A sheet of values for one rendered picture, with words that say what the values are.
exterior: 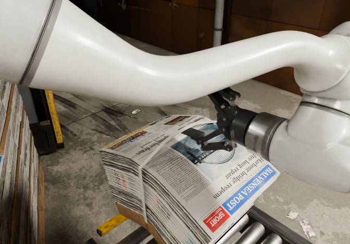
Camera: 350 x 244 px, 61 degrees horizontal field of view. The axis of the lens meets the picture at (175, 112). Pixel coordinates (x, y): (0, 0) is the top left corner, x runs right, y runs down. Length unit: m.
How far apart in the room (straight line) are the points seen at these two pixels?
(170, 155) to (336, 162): 0.39
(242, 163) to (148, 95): 0.49
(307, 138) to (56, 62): 0.41
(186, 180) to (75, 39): 0.48
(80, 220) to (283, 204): 1.42
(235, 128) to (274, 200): 1.79
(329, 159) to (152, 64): 0.33
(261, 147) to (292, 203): 1.83
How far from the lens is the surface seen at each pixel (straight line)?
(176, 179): 0.70
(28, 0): 0.30
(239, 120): 0.62
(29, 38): 0.29
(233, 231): 1.10
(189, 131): 0.76
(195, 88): 0.37
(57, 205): 2.39
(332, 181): 0.55
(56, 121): 2.71
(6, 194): 1.46
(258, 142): 0.59
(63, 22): 0.30
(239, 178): 0.76
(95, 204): 2.31
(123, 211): 0.96
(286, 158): 0.56
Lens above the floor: 1.64
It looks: 30 degrees down
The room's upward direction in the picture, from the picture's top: straight up
